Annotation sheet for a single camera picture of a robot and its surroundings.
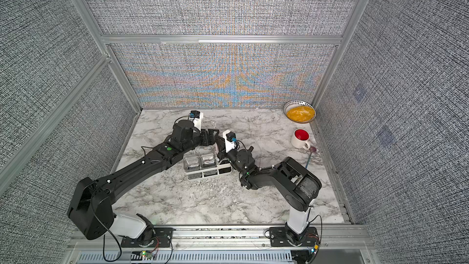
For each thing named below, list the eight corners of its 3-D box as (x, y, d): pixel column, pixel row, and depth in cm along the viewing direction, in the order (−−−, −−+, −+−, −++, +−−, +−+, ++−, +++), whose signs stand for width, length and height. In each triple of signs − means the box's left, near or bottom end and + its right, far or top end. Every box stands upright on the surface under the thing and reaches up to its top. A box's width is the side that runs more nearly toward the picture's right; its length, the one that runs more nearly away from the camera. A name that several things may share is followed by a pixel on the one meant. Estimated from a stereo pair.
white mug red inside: (292, 152, 102) (296, 144, 96) (289, 136, 108) (292, 128, 102) (307, 152, 102) (312, 144, 96) (303, 136, 108) (307, 128, 102)
